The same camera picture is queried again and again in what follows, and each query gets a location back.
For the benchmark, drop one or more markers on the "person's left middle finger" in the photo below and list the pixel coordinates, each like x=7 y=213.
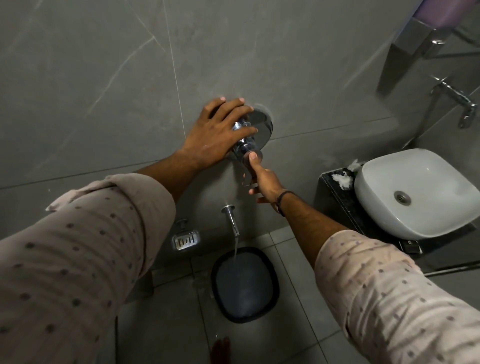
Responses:
x=240 y=115

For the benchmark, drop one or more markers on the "chrome basin drain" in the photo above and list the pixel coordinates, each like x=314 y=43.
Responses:
x=402 y=197

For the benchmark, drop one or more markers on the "person's left little finger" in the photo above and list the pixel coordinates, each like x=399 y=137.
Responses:
x=214 y=105

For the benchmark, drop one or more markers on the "person's right forearm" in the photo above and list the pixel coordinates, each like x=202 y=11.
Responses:
x=313 y=225

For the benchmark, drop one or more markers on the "chrome soap dish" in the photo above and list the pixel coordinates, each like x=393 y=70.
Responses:
x=185 y=240

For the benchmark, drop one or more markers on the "large white tissue wad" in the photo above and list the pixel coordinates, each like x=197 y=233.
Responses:
x=343 y=180

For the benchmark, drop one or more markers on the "person's right hand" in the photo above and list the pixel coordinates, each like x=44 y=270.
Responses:
x=268 y=183

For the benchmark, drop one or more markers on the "chrome dispenser holder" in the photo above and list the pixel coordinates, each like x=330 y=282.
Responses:
x=416 y=39

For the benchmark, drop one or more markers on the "small white tissue wad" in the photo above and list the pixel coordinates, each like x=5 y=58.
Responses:
x=353 y=165

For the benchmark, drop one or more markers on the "black stone counter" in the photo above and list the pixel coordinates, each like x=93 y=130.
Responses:
x=339 y=208

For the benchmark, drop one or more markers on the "chrome wall mixer valve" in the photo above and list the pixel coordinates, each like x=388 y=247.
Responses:
x=262 y=125

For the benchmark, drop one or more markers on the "dotted beige shirt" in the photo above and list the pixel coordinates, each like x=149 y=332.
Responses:
x=75 y=262

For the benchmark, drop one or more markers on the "person's left hand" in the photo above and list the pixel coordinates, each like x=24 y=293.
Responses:
x=210 y=137

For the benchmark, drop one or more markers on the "black wrist thread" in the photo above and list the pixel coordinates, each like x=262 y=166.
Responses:
x=282 y=200

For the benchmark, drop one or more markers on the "white wash basin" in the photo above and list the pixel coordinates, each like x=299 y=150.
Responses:
x=423 y=176

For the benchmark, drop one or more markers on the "person's left forearm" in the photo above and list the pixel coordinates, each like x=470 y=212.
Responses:
x=167 y=172

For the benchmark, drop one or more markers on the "dark plastic bucket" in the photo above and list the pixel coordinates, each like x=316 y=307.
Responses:
x=245 y=287

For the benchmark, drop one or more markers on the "chrome wall spout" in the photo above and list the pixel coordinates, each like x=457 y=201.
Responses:
x=231 y=219

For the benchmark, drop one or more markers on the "person's right thumb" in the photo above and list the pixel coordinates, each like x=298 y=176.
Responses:
x=256 y=161

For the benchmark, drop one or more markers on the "water stream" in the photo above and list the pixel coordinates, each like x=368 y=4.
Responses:
x=235 y=247

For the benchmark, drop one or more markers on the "chrome basin tap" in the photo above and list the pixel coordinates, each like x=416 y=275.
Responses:
x=455 y=95

